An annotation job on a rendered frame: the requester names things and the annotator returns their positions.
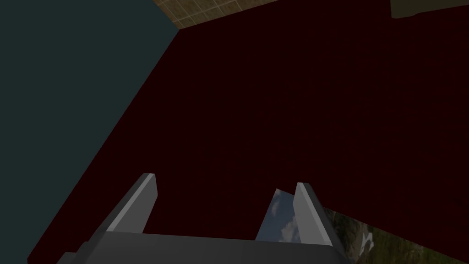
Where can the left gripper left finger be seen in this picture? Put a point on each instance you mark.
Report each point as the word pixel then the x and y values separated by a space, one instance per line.
pixel 132 209

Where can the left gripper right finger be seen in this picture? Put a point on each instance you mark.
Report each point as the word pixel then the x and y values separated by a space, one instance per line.
pixel 309 220

